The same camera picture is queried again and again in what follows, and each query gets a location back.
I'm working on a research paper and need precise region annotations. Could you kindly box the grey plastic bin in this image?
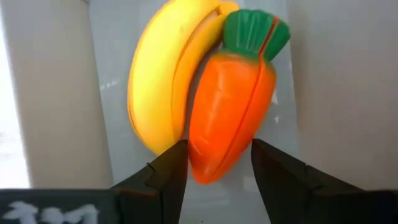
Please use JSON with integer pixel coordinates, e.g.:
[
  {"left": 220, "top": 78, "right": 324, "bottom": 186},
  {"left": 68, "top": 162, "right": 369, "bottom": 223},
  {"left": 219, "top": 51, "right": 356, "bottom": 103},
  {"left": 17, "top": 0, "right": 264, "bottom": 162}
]
[{"left": 0, "top": 0, "right": 398, "bottom": 224}]

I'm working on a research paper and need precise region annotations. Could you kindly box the orange toy carrot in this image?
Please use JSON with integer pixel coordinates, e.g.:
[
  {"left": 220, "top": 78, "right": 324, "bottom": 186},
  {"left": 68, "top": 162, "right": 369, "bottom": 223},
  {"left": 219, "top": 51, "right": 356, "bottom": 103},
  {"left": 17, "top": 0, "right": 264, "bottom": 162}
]
[{"left": 188, "top": 9, "right": 292, "bottom": 185}]

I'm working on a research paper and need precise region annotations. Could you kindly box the yellow toy banana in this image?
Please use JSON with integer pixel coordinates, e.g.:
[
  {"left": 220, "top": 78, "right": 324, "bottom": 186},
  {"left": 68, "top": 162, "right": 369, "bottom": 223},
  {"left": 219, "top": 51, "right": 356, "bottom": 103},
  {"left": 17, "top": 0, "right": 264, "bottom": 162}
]
[{"left": 126, "top": 0, "right": 240, "bottom": 157}]

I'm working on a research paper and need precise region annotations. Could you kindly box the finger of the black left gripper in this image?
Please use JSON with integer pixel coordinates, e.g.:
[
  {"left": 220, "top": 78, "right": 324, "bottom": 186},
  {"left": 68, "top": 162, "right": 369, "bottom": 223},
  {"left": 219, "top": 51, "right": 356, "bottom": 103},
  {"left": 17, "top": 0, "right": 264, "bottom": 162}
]
[
  {"left": 251, "top": 138, "right": 365, "bottom": 224},
  {"left": 109, "top": 139, "right": 190, "bottom": 224}
]

